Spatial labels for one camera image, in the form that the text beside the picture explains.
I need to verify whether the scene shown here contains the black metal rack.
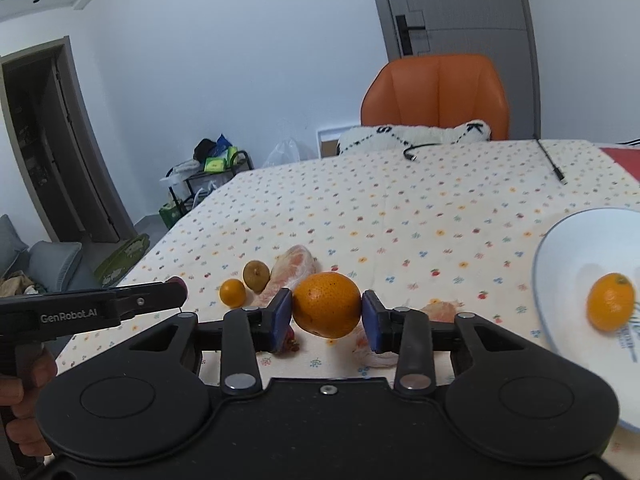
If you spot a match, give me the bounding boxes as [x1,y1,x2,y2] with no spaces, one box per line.
[167,150,255,211]

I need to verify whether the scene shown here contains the brown kiwi fruit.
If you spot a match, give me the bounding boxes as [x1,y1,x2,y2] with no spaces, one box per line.
[242,260,271,292]

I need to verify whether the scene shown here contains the clear plastic bag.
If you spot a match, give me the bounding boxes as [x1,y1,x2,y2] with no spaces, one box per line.
[262,136,304,169]

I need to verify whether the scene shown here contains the large orange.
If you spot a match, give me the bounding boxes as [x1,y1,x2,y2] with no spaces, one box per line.
[291,271,362,339]

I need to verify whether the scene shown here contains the brown door frame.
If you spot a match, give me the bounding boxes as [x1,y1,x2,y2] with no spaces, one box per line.
[0,36,137,253]

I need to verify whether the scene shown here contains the small pomelo piece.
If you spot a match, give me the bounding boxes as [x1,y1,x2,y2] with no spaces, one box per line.
[352,300,466,368]

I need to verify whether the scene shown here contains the black door handle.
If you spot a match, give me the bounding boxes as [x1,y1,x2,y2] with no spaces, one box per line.
[395,11,427,57]

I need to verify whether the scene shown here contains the green paper bag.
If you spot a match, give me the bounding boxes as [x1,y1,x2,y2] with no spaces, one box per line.
[159,200,185,228]

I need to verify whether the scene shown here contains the peeled pomelo segment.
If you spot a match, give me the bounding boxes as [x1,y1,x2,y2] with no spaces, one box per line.
[248,244,319,308]

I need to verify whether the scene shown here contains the grey sofa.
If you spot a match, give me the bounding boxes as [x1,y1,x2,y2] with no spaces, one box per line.
[0,214,31,281]

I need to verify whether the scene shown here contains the green mat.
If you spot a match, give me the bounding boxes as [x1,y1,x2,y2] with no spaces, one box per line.
[94,233,151,287]

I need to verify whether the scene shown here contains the grey cushion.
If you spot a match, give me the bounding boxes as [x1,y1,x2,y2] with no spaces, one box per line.
[27,241,83,291]

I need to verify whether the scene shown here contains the medium orange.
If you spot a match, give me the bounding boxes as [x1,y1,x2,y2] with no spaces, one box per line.
[586,272,636,332]

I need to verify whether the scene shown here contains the white framed board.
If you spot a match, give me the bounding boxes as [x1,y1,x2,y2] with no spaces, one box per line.
[317,126,357,159]

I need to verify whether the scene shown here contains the person's left hand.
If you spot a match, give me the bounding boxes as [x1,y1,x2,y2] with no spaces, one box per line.
[0,345,59,458]

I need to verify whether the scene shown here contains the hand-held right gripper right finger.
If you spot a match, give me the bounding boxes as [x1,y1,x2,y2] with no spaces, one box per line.
[361,289,526,394]

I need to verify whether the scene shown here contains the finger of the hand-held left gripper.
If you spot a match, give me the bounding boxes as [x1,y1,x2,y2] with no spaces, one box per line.
[112,278,189,322]

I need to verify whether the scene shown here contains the floral tablecloth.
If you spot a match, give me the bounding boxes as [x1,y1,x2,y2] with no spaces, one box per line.
[52,139,640,392]

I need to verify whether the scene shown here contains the white bowl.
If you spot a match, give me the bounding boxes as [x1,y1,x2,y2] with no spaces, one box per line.
[531,207,640,433]

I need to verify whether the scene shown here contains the straight black cable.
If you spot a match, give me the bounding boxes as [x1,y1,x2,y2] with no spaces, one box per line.
[536,139,569,185]

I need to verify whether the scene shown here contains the small orange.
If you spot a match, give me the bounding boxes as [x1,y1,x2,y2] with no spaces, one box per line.
[219,278,247,309]

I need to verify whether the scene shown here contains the curved black cable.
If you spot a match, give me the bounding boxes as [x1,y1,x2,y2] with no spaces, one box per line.
[403,142,453,162]

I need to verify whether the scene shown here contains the orange chair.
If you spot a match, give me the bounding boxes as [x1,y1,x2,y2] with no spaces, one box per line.
[360,54,511,142]

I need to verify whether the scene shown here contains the grey door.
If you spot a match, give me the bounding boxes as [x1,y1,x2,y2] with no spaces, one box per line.
[365,0,544,141]

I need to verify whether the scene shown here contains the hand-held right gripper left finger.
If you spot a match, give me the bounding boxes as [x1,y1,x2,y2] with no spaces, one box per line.
[127,287,294,395]

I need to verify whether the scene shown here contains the red cloth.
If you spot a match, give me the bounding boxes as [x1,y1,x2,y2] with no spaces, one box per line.
[599,146,640,183]

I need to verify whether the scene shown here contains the white pillow with black letters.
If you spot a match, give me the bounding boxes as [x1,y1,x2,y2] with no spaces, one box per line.
[336,119,492,157]

